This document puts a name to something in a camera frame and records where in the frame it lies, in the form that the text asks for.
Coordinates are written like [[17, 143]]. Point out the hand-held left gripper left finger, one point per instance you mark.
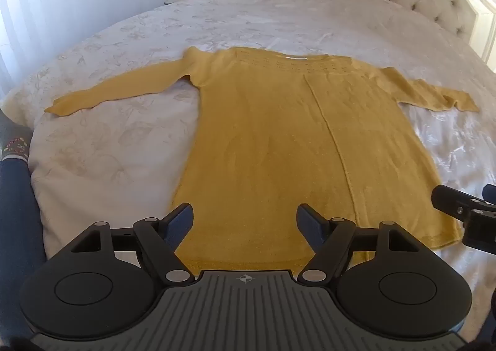
[[181, 219]]

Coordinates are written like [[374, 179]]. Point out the white floral bedspread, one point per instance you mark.
[[116, 141]]

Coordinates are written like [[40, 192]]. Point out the yellow knit sweater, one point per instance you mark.
[[271, 141]]

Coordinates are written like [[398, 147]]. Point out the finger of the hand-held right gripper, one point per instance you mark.
[[449, 200]]

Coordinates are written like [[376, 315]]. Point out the person's dark blue trouser leg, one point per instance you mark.
[[17, 238]]

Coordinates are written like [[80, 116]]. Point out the white curtain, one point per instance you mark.
[[31, 6]]

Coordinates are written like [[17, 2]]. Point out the white nightstand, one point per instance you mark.
[[174, 0]]

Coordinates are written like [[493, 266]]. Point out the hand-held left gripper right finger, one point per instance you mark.
[[308, 221]]

